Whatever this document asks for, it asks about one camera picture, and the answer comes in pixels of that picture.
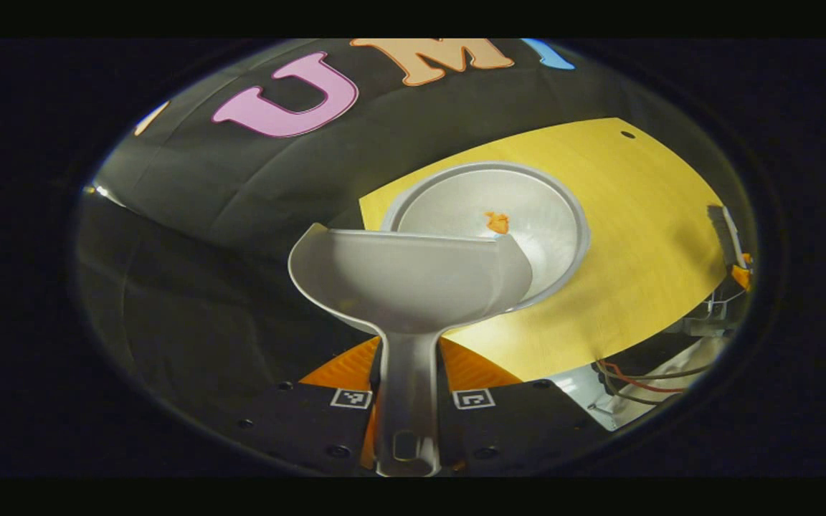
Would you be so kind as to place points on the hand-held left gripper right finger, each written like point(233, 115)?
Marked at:
point(513, 423)

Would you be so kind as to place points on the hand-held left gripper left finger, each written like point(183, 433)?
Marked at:
point(305, 423)

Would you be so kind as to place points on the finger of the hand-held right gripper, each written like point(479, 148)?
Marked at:
point(743, 276)

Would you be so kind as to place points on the grey dustpan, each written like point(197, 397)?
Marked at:
point(406, 287)

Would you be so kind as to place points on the orange paper scrap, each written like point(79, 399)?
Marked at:
point(497, 223)

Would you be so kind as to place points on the black backdrop cloth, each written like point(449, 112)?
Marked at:
point(205, 215)

